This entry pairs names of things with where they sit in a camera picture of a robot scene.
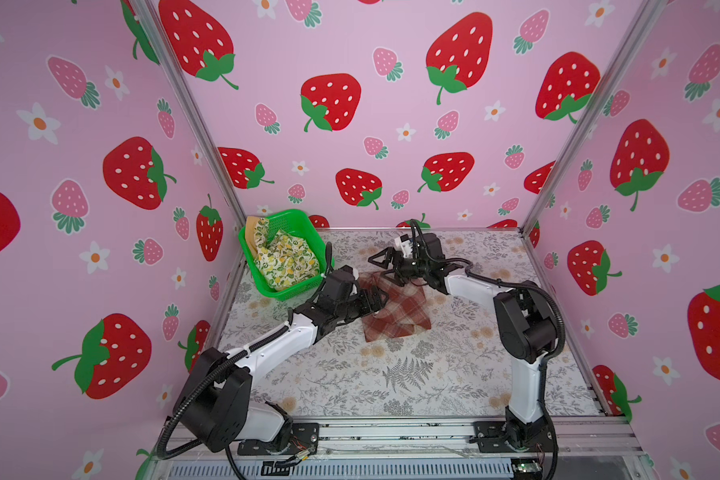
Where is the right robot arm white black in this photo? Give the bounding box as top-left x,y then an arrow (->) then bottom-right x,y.
368,220 -> 566,452

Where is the tan cloth in basket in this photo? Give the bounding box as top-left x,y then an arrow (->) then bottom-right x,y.
244,216 -> 261,258

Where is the yellow lemon print skirt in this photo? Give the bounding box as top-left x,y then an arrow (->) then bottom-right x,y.
253,218 -> 319,292

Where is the aluminium corner post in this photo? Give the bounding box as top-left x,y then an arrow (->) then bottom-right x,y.
519,0 -> 666,240
128,0 -> 248,224

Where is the red plaid skirt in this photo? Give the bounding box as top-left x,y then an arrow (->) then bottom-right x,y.
359,273 -> 432,343

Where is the right aluminium corner post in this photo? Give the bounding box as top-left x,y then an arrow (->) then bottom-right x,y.
519,0 -> 666,240

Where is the left aluminium corner post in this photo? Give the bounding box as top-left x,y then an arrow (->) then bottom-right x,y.
128,0 -> 248,224

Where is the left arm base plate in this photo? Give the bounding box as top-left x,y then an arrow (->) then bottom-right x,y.
237,423 -> 320,456

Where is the aluminium mounting rail frame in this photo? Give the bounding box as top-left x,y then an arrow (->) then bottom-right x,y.
145,416 -> 659,479

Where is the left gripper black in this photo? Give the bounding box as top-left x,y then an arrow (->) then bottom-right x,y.
334,285 -> 389,324

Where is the green circuit board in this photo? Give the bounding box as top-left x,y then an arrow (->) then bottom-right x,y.
511,458 -> 543,480

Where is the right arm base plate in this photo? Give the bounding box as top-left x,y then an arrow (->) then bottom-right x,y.
468,419 -> 556,454

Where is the green plastic basket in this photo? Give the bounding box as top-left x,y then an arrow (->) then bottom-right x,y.
238,209 -> 330,301

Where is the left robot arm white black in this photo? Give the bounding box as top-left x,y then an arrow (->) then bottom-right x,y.
154,265 -> 389,460

